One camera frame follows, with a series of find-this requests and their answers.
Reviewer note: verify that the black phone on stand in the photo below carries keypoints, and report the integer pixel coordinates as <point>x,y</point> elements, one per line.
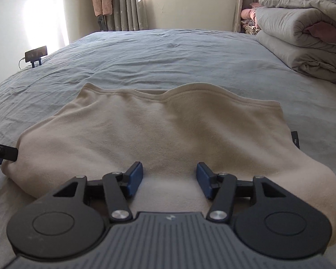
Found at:
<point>36,53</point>

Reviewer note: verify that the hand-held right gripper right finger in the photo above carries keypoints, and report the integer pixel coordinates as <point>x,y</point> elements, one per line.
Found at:
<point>204,179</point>

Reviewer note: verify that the pile of pink clothes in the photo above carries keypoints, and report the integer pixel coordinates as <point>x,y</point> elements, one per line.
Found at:
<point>249,16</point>

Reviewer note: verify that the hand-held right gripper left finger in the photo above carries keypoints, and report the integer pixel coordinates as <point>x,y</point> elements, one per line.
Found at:
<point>135,178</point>

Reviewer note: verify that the grey bed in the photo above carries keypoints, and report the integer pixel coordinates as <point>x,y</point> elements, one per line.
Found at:
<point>156,56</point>

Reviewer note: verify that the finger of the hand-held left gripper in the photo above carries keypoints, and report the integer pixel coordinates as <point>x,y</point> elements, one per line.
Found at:
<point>5,152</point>

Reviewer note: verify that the beige and black sweatshirt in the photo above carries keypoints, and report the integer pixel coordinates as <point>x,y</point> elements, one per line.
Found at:
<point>170,131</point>

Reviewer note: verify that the folded grey duvet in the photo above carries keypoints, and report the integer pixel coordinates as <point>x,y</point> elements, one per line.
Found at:
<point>285,28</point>

